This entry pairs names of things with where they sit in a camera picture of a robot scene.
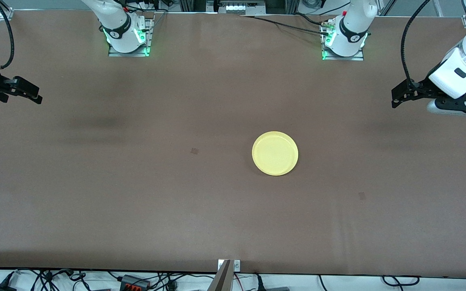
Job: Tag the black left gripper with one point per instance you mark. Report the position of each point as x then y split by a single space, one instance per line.
420 88

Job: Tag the yellow round plate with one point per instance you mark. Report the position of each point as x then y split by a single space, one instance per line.
275 153

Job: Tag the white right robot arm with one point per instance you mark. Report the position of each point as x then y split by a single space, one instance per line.
119 32

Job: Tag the device with white connectors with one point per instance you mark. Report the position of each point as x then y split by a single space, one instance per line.
244 9

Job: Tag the black power adapter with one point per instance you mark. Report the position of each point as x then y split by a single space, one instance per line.
0 287

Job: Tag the black orange power strip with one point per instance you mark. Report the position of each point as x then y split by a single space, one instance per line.
134 283

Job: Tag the grey box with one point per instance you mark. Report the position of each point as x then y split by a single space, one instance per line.
276 289

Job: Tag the black plug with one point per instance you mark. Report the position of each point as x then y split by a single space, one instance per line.
259 283

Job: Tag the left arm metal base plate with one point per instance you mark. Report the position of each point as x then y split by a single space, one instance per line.
344 57

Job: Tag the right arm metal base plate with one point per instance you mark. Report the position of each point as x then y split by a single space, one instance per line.
146 40

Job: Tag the aluminium profile post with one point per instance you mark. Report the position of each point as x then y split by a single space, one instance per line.
294 6
192 5

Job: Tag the small white bracket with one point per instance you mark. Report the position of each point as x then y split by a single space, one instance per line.
237 265

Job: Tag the slanted metal post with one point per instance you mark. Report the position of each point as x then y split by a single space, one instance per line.
221 279

